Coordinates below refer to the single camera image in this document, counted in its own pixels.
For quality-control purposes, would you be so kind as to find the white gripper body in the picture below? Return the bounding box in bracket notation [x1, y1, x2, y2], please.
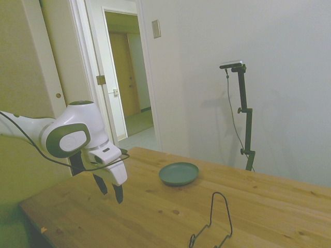
[93, 159, 129, 187]

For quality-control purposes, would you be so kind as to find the wooden hallway door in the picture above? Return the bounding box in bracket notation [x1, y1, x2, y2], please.
[108, 31, 142, 117]

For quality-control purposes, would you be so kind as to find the silver camera on jointed stand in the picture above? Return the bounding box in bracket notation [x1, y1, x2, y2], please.
[219, 59, 245, 70]

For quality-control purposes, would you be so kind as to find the yellow-green divider panel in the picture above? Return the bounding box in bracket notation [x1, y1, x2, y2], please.
[0, 134, 74, 248]

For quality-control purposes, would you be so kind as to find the cream closet door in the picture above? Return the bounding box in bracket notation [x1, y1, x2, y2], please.
[22, 0, 78, 179]

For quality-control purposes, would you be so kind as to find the beige wall switch plate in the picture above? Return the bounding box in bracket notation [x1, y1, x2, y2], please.
[151, 19, 161, 39]

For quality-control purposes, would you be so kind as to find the black jointed camera stand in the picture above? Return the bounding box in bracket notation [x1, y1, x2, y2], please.
[231, 64, 257, 172]

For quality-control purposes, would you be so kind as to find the green round plate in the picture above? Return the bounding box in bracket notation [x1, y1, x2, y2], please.
[158, 162, 200, 187]

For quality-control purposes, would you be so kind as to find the white door frame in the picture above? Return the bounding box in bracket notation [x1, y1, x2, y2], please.
[68, 0, 163, 153]

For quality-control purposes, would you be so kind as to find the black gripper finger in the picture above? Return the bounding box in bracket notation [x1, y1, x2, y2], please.
[92, 173, 109, 196]
[112, 183, 125, 205]

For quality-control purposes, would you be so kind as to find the black wire plate stand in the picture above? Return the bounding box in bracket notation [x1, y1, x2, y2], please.
[188, 192, 233, 248]

